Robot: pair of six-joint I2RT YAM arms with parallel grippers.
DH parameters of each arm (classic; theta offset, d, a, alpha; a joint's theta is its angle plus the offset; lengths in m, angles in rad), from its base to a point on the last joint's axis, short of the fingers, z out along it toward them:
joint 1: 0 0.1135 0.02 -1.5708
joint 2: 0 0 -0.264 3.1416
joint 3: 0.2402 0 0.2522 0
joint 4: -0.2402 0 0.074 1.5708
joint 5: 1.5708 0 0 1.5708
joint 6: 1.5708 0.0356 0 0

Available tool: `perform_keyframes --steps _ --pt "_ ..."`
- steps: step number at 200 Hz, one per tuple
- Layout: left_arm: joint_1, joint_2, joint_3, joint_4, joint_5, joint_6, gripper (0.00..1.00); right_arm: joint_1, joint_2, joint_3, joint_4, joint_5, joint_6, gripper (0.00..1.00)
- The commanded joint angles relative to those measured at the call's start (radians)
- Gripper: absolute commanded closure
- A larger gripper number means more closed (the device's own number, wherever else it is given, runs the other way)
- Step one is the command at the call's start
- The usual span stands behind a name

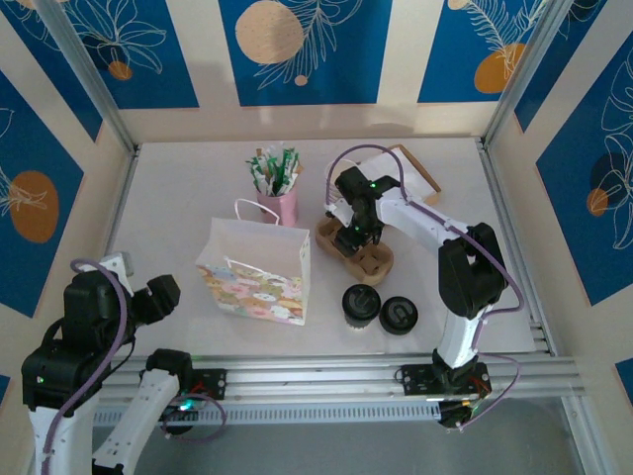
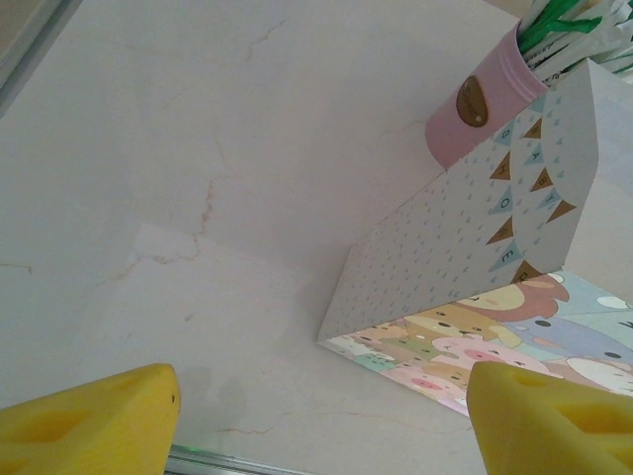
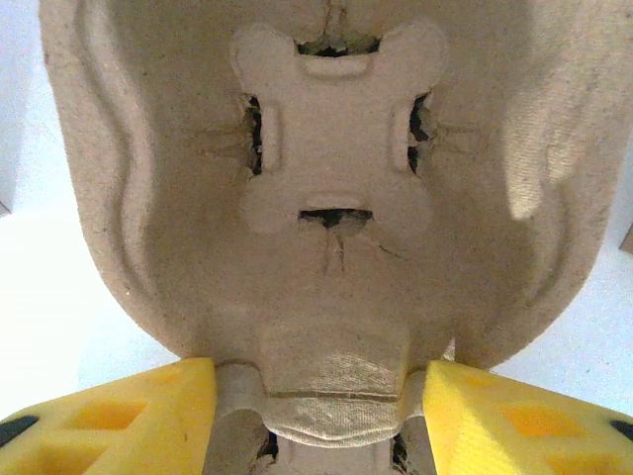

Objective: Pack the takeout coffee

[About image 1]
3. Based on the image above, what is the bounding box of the brown pulp cup carrier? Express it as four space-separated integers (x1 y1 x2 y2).
315 217 396 287

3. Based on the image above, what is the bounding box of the black plastic cup lid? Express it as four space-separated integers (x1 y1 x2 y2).
340 284 383 322
378 295 421 337

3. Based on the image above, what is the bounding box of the cartoon print gift bag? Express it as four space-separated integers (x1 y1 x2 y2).
195 197 313 328

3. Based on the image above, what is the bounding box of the arm base controller board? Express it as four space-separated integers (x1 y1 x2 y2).
437 399 479 429
160 393 212 425

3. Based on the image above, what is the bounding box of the white paper napkin stack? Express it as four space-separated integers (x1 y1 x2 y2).
356 147 432 200

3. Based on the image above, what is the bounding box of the pink holder cup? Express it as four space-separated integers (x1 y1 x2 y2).
255 186 300 226

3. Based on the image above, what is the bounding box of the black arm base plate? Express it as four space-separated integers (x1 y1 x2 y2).
395 362 491 398
186 368 228 402

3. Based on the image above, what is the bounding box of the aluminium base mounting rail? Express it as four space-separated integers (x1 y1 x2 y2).
93 351 581 400

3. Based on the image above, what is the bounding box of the grey slotted cable duct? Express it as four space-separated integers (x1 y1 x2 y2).
92 399 442 428

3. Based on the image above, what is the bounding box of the aluminium frame post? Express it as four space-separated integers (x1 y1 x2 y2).
483 0 568 149
37 0 138 155

